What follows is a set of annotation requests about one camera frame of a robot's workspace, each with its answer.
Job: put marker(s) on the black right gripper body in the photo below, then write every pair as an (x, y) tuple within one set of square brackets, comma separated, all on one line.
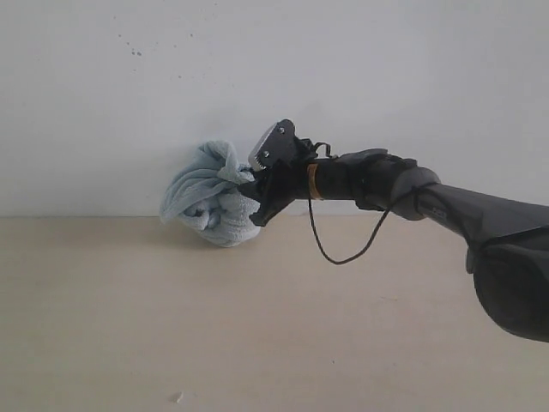
[(304, 156)]

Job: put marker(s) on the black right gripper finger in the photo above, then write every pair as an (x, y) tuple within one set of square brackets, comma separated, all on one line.
[(283, 189), (259, 190)]

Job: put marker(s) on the light blue terry towel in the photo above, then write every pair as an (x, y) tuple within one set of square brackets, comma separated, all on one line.
[(204, 196)]

